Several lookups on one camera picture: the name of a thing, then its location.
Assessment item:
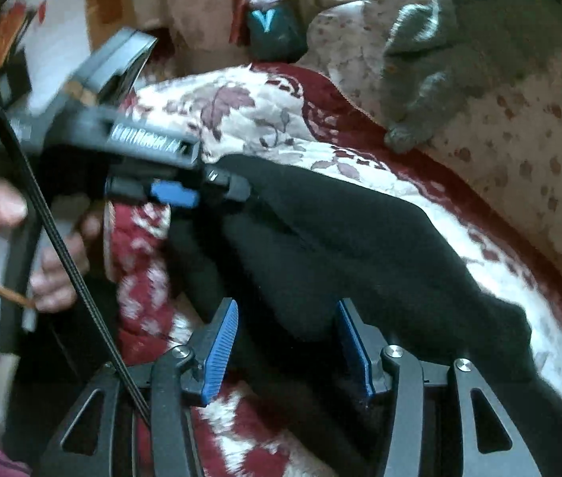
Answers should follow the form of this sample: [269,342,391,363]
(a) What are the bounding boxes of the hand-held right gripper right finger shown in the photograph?
[335,299,536,477]

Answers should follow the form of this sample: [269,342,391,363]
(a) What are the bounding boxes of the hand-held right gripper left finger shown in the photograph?
[37,298,240,477]

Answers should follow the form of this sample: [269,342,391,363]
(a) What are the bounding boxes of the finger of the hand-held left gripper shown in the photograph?
[201,165,254,204]
[104,175,200,209]

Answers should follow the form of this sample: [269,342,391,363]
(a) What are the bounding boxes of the black pants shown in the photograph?
[166,153,562,477]

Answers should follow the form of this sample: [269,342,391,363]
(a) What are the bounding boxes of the red and white floral blanket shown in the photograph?
[104,62,562,477]

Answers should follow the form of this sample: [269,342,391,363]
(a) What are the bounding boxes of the orange and white box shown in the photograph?
[0,0,90,112]

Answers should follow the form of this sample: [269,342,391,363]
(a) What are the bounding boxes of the dark bag with blue mark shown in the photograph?
[245,4,307,59]

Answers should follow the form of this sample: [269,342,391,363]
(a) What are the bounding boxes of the beige floral pillow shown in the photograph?
[305,0,562,304]

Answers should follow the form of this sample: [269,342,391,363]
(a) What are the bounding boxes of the grey garment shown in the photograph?
[380,0,562,156]

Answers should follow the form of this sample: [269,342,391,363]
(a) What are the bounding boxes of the black cable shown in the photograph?
[0,87,153,429]

